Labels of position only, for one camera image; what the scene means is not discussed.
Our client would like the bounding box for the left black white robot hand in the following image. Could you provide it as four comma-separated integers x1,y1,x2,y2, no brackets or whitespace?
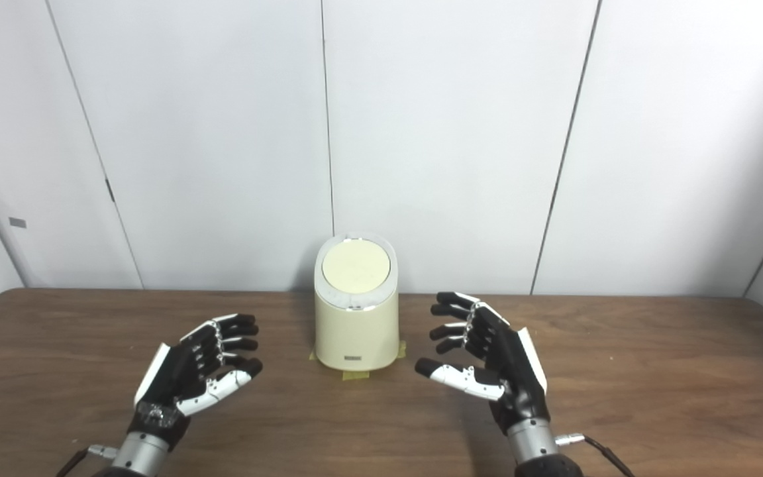
127,313,264,446

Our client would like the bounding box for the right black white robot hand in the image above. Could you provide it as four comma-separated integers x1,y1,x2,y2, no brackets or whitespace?
415,291,550,436

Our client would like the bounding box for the cream-colored bin body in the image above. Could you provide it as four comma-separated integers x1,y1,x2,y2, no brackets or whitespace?
314,232,400,372

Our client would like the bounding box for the round cream bin lid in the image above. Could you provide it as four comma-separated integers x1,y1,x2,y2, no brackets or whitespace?
322,238,391,295

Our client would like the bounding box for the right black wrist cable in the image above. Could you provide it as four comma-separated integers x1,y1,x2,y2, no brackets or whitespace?
555,433,636,477

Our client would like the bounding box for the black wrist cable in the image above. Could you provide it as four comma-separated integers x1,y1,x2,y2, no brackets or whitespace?
57,444,121,477
555,433,636,477

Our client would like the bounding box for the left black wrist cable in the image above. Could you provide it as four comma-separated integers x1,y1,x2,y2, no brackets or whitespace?
57,444,121,477

